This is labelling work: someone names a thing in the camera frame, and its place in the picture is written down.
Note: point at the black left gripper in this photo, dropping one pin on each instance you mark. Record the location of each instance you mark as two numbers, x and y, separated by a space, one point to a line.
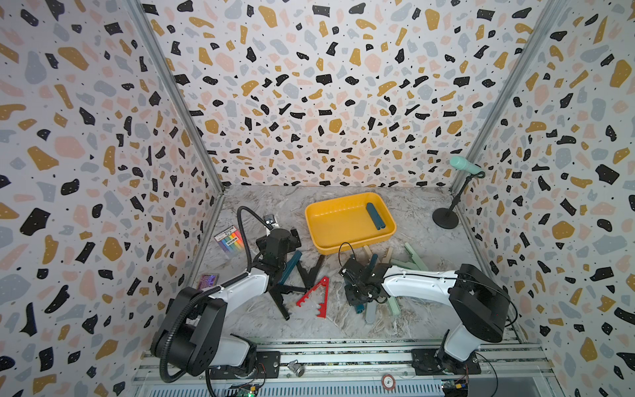
295 245

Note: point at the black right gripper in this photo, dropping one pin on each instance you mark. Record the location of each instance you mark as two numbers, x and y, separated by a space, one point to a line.
349 294

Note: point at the mint green pruning pliers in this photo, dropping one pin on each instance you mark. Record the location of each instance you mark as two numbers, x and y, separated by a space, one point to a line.
394 306

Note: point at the dark teal pruning pliers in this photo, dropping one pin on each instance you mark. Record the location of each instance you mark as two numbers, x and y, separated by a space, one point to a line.
375 216

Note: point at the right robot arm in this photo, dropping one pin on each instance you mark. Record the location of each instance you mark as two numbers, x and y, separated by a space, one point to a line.
480 304

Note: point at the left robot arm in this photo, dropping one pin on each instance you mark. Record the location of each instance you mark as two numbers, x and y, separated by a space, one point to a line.
191 339

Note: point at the cream open pruning pliers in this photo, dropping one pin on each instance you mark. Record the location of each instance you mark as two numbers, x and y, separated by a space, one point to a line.
382 259

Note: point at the red open pruning pliers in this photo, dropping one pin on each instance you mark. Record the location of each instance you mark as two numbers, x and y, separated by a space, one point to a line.
317 295

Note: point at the black open pliers lower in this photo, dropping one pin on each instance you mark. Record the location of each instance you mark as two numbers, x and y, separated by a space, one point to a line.
278 291

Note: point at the black open pliers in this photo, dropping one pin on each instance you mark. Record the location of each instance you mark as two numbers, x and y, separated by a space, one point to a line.
278 291
310 277

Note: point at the black open pliers upper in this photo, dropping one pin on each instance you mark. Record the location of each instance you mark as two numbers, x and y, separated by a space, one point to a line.
310 277

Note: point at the yellow plastic storage box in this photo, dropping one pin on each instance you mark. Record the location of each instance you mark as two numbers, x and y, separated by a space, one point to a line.
345 220

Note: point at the coloured marker pack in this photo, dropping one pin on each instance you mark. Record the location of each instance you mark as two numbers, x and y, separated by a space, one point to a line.
230 241

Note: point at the small pink card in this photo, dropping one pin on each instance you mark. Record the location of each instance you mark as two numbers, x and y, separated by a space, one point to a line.
207 280

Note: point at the black microphone stand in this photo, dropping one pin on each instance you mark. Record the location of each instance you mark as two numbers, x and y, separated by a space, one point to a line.
446 218

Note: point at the silver round knob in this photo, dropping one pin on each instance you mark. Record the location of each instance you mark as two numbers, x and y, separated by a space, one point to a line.
296 368

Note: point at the mint green microphone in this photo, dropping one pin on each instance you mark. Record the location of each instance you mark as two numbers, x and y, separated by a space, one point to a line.
462 164

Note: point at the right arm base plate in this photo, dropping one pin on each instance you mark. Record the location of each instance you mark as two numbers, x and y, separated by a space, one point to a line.
429 361

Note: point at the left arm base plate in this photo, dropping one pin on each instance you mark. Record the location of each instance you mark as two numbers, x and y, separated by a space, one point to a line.
257 366

